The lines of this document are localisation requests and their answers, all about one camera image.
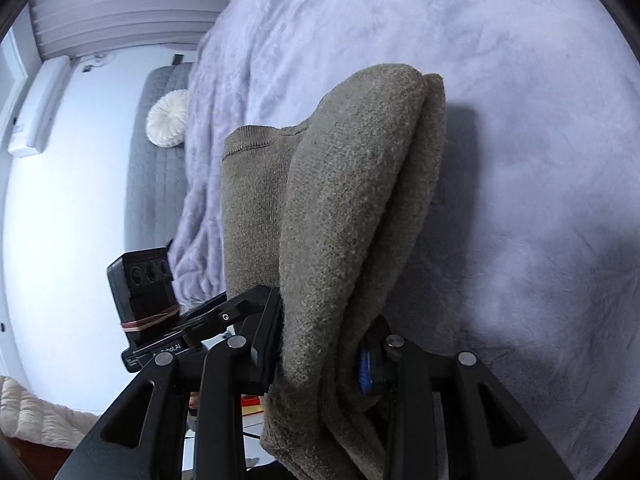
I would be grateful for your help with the grey quilted headboard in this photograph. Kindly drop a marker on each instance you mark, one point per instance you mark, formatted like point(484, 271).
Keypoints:
point(152, 200)

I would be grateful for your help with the cream quilted bedding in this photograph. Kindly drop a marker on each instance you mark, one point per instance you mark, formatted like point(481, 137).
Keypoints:
point(35, 415)

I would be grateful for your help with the olive knit sweater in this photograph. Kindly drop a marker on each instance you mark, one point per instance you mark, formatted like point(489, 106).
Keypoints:
point(345, 220)

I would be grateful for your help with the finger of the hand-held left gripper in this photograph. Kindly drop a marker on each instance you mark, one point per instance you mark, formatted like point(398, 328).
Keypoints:
point(220, 312)

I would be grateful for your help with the lavender plush blanket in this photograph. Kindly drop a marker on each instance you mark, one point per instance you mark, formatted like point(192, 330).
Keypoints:
point(500, 135)

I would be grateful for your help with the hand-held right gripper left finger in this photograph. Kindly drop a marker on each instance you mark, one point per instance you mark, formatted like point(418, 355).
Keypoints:
point(222, 400)

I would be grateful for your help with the grey curtain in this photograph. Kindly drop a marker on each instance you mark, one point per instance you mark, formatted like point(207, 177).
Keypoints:
point(130, 15)

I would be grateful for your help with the white air conditioner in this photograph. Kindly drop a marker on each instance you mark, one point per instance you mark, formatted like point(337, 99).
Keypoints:
point(37, 110)

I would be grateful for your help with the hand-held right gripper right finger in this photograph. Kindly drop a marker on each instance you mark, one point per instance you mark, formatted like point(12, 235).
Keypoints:
point(367, 367)

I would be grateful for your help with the white round pillow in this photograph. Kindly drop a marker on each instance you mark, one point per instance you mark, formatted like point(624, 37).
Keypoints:
point(167, 117)

